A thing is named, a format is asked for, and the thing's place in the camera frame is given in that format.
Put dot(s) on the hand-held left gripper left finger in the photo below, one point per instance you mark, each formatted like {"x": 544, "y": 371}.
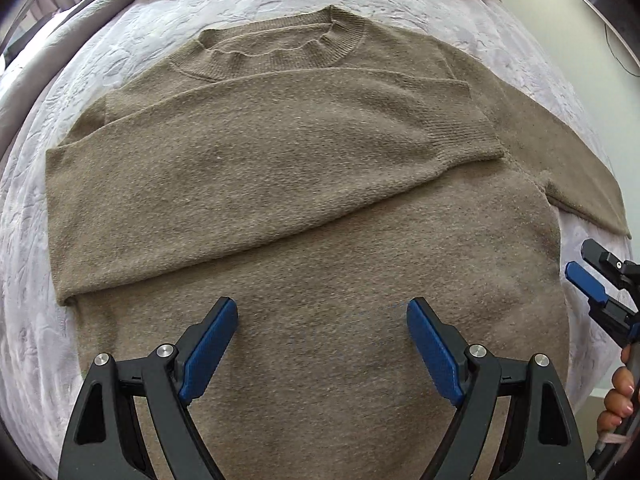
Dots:
{"x": 207, "y": 355}

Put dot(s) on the brown knit sweater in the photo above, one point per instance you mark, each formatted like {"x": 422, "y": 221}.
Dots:
{"x": 300, "y": 185}

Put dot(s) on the grey duvet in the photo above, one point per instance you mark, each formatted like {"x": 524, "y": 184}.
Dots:
{"x": 30, "y": 85}

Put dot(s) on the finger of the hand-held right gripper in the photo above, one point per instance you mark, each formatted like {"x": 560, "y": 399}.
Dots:
{"x": 585, "y": 282}
{"x": 612, "y": 265}

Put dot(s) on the person's right hand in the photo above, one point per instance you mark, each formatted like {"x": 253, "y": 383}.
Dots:
{"x": 617, "y": 395}

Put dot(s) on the lavender embossed blanket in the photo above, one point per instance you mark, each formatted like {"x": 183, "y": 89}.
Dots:
{"x": 30, "y": 260}

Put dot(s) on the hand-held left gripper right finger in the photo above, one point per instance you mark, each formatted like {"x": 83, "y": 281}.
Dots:
{"x": 435, "y": 355}

